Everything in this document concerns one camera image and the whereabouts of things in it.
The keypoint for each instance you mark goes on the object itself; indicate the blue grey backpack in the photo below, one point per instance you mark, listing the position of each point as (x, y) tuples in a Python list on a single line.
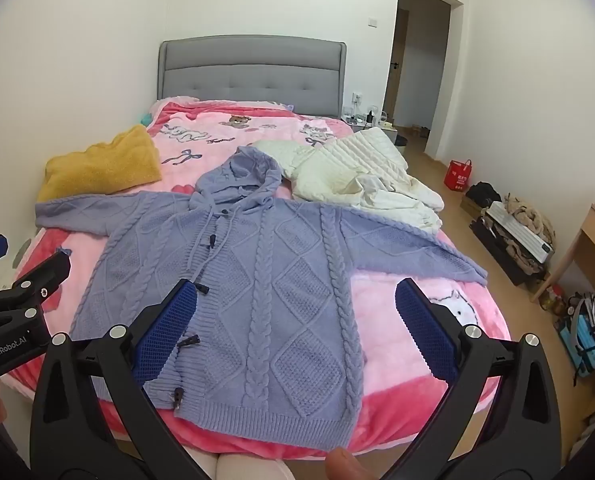
[(590, 335)]

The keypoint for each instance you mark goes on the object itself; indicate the pink printed blanket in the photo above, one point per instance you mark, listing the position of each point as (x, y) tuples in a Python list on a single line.
[(417, 390)]

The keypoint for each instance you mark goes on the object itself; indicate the black flat case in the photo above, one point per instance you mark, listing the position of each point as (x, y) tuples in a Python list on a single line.
[(502, 255)]

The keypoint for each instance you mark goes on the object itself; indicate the person's white trouser legs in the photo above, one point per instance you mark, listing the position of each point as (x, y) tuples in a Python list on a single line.
[(247, 467)]

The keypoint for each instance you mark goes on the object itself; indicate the white wall socket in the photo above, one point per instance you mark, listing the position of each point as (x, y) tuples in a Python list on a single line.
[(357, 98)]

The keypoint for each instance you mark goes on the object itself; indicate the red shopping bag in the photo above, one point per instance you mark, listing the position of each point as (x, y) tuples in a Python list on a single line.
[(457, 175)]

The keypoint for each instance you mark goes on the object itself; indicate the blue knitted hooded cardigan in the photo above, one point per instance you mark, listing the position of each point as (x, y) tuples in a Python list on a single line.
[(277, 285)]

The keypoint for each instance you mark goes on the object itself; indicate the person's right hand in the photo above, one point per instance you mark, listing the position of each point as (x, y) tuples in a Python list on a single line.
[(345, 466)]

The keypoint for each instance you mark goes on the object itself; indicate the black bag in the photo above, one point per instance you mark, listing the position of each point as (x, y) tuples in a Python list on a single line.
[(483, 194)]

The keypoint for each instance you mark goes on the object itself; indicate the cluttered nightstand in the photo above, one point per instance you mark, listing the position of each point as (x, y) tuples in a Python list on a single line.
[(370, 119)]

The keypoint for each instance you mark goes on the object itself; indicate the long white box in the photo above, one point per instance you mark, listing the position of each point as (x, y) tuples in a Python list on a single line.
[(520, 232)]

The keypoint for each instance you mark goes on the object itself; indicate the brown plush garment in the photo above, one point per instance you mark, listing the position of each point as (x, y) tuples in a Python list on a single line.
[(532, 215)]

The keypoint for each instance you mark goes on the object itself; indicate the white wall switch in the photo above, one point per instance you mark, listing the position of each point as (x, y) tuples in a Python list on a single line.
[(373, 22)]

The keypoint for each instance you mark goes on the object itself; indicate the yellow fleece cloth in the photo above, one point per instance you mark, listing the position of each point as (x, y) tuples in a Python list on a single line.
[(102, 165)]

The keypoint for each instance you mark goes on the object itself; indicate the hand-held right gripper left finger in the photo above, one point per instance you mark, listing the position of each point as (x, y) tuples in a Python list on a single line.
[(170, 327)]

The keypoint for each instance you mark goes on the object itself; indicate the wooden door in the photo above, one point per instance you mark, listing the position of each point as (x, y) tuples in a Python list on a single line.
[(396, 60)]

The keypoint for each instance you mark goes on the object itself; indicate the white quilted duvet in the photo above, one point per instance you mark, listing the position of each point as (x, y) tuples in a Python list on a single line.
[(357, 175)]

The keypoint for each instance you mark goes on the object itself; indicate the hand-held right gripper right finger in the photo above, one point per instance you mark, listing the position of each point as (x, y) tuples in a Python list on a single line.
[(425, 330)]

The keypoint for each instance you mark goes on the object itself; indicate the grey padded headboard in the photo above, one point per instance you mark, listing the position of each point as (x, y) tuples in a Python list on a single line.
[(252, 70)]

